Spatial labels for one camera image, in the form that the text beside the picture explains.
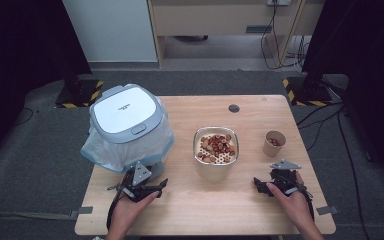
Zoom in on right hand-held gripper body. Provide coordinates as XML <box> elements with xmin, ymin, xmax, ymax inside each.
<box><xmin>269</xmin><ymin>159</ymin><xmax>302</xmax><ymax>195</ymax></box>

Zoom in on black hanging cables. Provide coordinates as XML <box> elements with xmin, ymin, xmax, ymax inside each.
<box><xmin>260</xmin><ymin>0</ymin><xmax>312</xmax><ymax>71</ymax></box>

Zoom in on blue-grey lidded trash can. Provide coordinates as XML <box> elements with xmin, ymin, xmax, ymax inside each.
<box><xmin>89</xmin><ymin>83</ymin><xmax>168</xmax><ymax>181</ymax></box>

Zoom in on white cabinet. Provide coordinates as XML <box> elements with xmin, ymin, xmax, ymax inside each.
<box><xmin>62</xmin><ymin>0</ymin><xmax>158</xmax><ymax>63</ymax></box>

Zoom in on dark curtain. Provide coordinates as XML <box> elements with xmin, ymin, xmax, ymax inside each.
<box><xmin>301</xmin><ymin>0</ymin><xmax>384</xmax><ymax>181</ymax></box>
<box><xmin>0</xmin><ymin>0</ymin><xmax>93</xmax><ymax>168</ymax></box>

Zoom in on black stand with striped base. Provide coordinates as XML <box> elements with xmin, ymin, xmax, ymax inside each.
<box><xmin>54</xmin><ymin>59</ymin><xmax>104</xmax><ymax>109</ymax></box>
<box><xmin>282</xmin><ymin>66</ymin><xmax>334</xmax><ymax>108</ymax></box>

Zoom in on brown paper cup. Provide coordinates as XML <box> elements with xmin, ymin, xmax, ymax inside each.
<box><xmin>263</xmin><ymin>130</ymin><xmax>287</xmax><ymax>158</ymax></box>

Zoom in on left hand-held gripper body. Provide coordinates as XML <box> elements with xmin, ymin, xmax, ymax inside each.
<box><xmin>107</xmin><ymin>161</ymin><xmax>161</xmax><ymax>203</ymax></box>

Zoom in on pile of dried fruit pieces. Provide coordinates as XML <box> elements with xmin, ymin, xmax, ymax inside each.
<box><xmin>197</xmin><ymin>133</ymin><xmax>237</xmax><ymax>164</ymax></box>

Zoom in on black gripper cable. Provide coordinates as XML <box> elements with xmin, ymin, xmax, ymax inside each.
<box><xmin>298</xmin><ymin>184</ymin><xmax>316</xmax><ymax>222</ymax></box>
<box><xmin>105</xmin><ymin>186</ymin><xmax>124</xmax><ymax>232</ymax></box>

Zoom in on person's right hand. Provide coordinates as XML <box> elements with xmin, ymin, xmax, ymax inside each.
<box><xmin>266</xmin><ymin>171</ymin><xmax>315</xmax><ymax>232</ymax></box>

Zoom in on grey table bracket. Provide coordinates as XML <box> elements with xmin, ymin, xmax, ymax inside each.
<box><xmin>69</xmin><ymin>206</ymin><xmax>94</xmax><ymax>220</ymax></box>
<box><xmin>315</xmin><ymin>205</ymin><xmax>340</xmax><ymax>216</ymax></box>

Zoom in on black floor cables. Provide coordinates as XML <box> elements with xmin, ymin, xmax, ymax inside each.
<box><xmin>296</xmin><ymin>103</ymin><xmax>372</xmax><ymax>240</ymax></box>

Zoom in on thin black floor cable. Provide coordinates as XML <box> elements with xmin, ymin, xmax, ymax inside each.
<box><xmin>13</xmin><ymin>107</ymin><xmax>35</xmax><ymax>126</ymax></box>

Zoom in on person's left hand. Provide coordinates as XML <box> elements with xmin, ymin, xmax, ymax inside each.
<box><xmin>108</xmin><ymin>190</ymin><xmax>161</xmax><ymax>234</ymax></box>

